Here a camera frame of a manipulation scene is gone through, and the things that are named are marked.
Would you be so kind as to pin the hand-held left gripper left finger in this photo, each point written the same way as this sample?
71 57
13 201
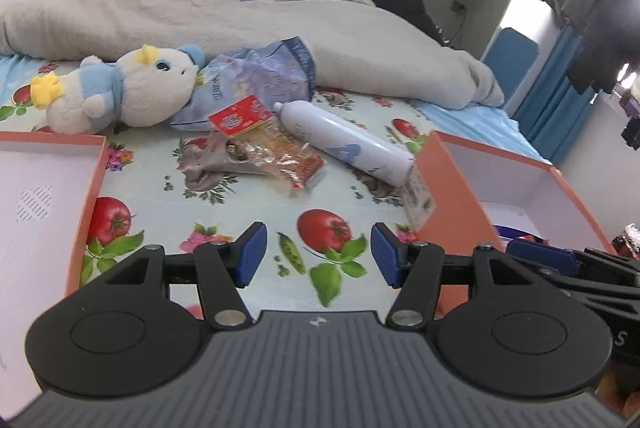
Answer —
250 255

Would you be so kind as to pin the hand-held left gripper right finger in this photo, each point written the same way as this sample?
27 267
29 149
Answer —
387 255

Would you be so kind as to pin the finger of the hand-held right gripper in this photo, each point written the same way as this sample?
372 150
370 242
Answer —
550 258

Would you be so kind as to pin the deep orange box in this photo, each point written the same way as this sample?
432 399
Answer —
450 198

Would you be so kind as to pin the clear packet with red label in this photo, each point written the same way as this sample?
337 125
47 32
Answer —
280 158

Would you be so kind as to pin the blue and white packet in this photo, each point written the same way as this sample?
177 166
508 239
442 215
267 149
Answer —
507 232

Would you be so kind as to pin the white spray bottle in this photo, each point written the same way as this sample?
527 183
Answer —
340 133

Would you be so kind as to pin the blue curtain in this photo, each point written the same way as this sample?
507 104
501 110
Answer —
555 88

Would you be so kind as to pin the pale blue snack bag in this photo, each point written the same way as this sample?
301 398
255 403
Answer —
250 78

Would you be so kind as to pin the white and blue plush toy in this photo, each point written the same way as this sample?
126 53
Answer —
145 93

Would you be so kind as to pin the blue chair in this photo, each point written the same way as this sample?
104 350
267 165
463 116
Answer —
510 58

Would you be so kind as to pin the shallow orange box lid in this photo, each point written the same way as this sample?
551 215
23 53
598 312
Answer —
40 168

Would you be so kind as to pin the hanging dark clothes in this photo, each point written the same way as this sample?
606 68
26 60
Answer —
600 33

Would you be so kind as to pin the grey blanket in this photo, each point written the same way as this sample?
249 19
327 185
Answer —
150 18

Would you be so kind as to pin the dark wall socket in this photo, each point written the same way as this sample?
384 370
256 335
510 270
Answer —
458 6

